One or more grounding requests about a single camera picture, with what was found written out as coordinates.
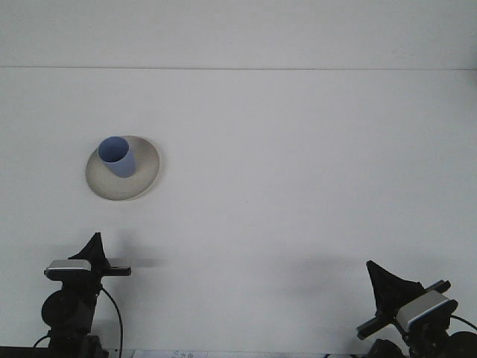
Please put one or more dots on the pale blue cup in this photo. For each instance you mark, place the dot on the pale blue cup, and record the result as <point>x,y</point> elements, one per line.
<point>119,160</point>

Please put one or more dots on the pale round plate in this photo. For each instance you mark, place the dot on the pale round plate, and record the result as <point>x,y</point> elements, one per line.
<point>123,188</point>

